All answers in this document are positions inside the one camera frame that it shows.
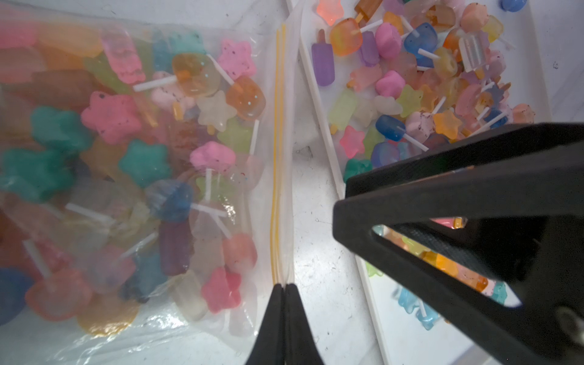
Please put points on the pile of candies on tray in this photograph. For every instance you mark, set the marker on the pile of candies on tray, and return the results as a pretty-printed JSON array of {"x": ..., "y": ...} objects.
[{"x": 405, "y": 77}]

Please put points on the white plastic tray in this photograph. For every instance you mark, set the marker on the white plastic tray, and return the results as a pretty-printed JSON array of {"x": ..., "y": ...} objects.
[{"x": 373, "y": 208}]

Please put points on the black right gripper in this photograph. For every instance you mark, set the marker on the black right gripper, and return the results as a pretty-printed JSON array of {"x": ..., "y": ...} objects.
[{"x": 526, "y": 211}]

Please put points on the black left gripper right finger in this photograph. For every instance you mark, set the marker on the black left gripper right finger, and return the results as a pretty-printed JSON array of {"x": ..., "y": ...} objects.
[{"x": 299, "y": 345}]

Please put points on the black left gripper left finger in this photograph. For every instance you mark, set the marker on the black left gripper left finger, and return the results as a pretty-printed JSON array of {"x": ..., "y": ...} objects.
[{"x": 269, "y": 344}]

